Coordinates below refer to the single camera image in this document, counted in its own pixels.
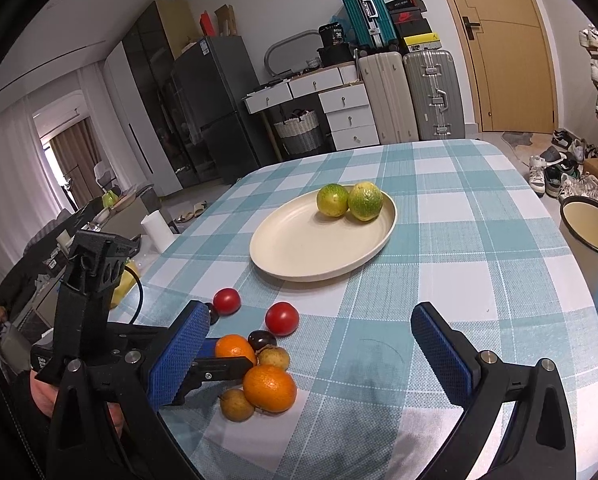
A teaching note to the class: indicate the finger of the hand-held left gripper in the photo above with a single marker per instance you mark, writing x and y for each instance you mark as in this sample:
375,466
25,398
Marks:
144,333
219,369

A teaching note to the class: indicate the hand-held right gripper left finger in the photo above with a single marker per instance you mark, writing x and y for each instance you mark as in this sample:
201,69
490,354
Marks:
179,355

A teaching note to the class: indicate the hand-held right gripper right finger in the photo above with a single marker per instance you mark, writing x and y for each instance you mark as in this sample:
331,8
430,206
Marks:
439,350

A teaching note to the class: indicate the orange mandarin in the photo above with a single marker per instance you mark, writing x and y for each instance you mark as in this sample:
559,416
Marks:
270,388
235,349

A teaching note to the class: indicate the brown round fruit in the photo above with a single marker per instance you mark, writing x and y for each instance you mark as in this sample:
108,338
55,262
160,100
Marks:
236,405
274,357

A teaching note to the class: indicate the dark purple plum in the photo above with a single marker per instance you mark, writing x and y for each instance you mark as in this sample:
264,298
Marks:
213,313
262,340

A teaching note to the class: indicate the small red tomato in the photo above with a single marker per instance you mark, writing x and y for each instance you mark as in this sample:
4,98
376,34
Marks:
227,301

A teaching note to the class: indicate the large red tomato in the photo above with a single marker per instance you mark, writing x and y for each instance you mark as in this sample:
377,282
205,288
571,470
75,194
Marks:
282,318

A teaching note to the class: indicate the cream plate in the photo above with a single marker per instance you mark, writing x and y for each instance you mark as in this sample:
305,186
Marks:
304,245

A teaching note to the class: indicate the person's left hand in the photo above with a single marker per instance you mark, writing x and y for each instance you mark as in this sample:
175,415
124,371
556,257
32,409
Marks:
43,396

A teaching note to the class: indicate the yellow object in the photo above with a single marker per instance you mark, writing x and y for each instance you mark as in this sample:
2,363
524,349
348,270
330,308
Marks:
121,287

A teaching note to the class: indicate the dark sofa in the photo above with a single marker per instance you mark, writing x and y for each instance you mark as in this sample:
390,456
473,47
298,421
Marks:
34,270

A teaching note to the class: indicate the white paper towel roll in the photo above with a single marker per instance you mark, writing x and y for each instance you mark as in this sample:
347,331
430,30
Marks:
156,230

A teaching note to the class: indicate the teal checkered tablecloth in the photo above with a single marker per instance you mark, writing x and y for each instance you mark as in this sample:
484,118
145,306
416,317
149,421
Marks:
429,240

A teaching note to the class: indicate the brown curtain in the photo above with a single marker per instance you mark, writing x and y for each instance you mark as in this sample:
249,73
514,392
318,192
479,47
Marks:
76,160

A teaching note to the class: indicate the beige slippers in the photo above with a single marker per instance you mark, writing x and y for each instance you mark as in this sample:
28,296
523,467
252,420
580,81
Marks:
191,211

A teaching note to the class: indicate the green yellow citrus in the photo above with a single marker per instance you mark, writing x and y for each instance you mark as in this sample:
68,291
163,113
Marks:
365,202
332,201

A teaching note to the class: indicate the black glossy cabinet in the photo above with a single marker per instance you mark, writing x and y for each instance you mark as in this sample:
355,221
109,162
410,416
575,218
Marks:
144,110

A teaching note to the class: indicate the cream bin with black rim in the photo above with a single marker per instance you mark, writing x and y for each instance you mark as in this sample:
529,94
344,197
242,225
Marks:
591,225

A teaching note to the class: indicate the scattered sneakers group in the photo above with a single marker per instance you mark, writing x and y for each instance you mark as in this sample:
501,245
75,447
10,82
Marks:
559,175

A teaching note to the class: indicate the dark grey fridge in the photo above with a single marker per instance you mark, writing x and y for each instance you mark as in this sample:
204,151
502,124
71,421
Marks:
219,110

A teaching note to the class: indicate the woven laundry basket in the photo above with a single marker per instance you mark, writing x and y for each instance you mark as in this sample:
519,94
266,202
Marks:
300,132

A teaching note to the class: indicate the silver suitcase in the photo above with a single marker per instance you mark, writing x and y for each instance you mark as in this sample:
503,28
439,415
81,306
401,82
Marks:
434,92

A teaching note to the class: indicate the beige suitcase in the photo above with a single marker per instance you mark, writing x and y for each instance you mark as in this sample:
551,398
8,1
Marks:
386,97

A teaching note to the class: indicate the white desk with drawers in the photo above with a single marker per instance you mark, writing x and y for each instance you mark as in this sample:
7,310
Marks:
339,105

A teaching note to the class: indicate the cardboard boxes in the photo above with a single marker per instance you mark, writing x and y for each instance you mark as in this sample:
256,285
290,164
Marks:
219,20

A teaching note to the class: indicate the oval grey mirror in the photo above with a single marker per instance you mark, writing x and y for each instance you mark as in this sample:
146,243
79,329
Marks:
289,50

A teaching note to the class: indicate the yellow black shoe box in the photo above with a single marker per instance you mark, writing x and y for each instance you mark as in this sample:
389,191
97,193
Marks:
421,41

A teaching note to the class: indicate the wooden door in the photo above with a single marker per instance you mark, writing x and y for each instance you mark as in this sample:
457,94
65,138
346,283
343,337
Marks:
509,45

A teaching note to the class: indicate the black appliance box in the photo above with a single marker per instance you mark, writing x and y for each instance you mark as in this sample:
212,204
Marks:
335,42

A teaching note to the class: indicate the teal suitcase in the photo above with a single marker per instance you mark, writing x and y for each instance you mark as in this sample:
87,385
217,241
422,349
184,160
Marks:
366,10

